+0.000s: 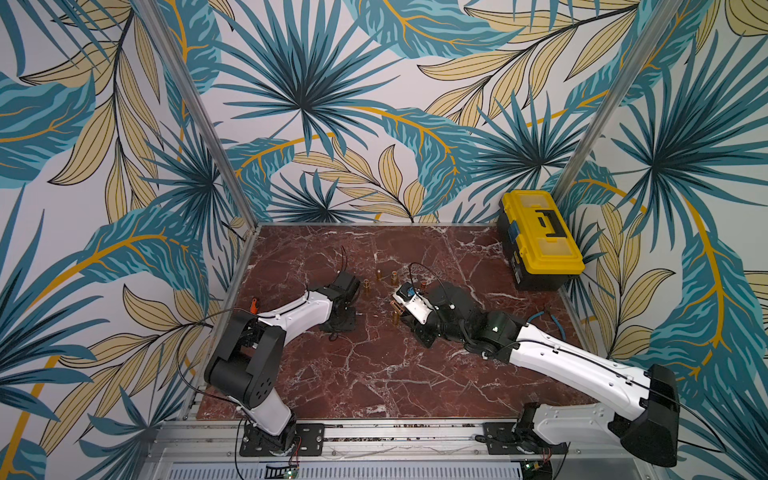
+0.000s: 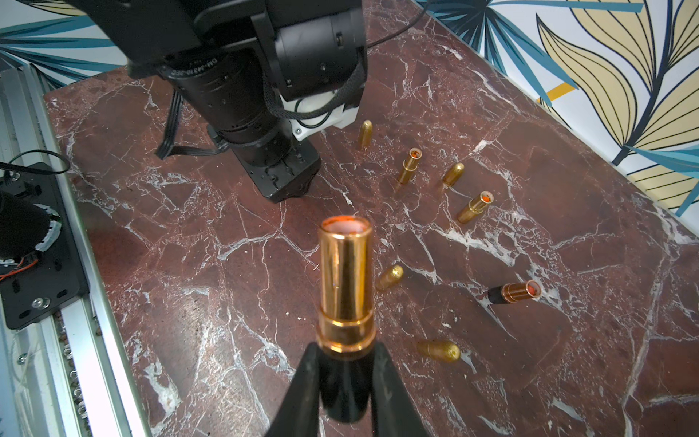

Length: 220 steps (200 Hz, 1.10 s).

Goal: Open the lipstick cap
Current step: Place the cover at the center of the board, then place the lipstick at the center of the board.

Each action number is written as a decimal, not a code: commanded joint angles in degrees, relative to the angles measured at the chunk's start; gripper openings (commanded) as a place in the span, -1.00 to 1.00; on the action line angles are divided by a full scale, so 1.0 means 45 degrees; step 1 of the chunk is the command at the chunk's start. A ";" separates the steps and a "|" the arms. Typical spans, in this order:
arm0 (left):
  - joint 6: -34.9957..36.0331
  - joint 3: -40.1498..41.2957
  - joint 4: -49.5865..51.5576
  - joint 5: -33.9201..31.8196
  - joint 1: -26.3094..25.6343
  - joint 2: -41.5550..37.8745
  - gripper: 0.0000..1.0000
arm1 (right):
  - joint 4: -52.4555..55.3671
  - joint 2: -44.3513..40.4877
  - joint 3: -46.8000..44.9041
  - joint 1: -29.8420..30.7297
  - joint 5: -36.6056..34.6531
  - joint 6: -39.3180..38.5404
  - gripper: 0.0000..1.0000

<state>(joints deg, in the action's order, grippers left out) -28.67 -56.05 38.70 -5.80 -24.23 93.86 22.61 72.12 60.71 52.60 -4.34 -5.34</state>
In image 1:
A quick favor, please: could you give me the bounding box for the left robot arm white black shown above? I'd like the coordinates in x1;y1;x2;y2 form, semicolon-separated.
204;271;361;442

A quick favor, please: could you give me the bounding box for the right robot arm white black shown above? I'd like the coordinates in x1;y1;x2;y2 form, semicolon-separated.
393;283;680;468

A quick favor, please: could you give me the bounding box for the yellow black toolbox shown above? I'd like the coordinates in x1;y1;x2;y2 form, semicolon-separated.
497;190;585;291

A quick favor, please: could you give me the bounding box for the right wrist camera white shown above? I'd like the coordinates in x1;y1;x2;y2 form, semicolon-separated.
393;282;434;325

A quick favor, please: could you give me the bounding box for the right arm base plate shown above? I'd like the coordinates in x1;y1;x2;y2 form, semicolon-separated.
477;422;568;457

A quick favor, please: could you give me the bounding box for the blue cable on table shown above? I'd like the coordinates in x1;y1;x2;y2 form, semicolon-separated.
527;309;569;341

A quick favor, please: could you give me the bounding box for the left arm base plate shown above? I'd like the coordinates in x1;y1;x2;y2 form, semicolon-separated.
238;423;325;457

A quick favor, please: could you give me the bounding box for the aluminium frame rail front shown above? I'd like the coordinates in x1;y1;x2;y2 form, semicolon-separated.
137;418;669;479

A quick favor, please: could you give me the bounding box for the aluminium corner post left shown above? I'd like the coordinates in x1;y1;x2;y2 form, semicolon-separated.
134;0;258;231

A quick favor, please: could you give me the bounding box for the aluminium corner post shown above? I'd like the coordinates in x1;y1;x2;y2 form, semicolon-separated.
134;0;258;231
552;0;683;202

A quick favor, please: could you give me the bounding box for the aluminium corner post right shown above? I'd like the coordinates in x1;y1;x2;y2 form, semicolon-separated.
552;0;683;202

